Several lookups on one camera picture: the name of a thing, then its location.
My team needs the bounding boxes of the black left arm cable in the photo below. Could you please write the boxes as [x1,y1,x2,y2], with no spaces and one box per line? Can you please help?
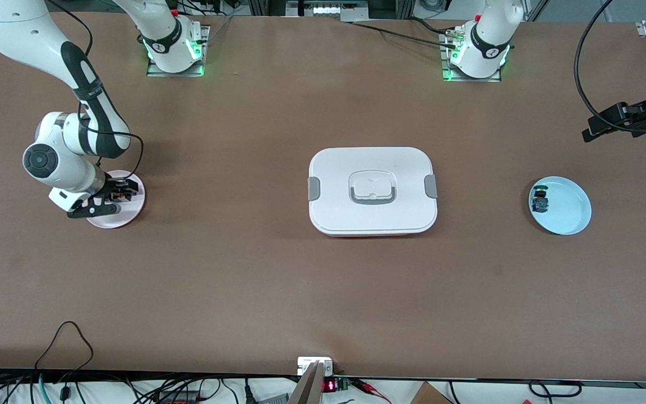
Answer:
[574,0,646,134]

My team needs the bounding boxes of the white lunch box grey handle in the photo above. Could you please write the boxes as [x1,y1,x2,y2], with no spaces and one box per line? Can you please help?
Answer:
[307,146,439,238]

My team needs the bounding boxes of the red clip lead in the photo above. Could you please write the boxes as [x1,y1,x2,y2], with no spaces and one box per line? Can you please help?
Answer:
[351,378,392,404]

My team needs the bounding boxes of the white socket block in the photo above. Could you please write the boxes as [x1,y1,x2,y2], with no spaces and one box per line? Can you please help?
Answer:
[297,357,334,376]

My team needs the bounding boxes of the brown cardboard box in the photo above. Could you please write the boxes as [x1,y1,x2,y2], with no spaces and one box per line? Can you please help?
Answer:
[410,382,454,404]

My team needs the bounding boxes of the aluminium camera post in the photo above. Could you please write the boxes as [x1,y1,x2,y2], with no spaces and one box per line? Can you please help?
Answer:
[288,361,325,404]

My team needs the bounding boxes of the black cable loop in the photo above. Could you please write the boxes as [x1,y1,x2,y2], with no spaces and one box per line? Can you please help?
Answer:
[528,380,583,398]

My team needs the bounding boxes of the grey power strip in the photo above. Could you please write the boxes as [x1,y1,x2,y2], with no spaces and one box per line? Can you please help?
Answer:
[285,0,370,19]

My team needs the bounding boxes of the light blue round plate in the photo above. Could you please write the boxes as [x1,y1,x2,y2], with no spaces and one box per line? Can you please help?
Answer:
[528,176,592,236]

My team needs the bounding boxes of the looped black cable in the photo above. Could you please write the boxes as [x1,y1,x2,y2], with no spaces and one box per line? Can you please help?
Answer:
[34,321,95,388]

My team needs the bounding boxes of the blue switch green button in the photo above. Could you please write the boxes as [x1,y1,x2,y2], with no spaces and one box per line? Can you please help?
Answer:
[530,184,550,213]

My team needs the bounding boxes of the long black cable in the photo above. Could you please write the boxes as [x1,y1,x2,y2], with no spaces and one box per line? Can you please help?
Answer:
[351,21,461,49]

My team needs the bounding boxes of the pink round plate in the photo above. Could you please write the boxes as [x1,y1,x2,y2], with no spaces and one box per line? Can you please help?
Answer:
[85,170,146,229]

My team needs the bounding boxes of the black adapter red plugs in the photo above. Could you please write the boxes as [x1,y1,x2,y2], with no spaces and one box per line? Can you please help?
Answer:
[155,389,203,404]

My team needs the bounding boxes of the black cable tangle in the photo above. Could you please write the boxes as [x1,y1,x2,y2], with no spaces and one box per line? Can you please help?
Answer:
[0,370,256,404]

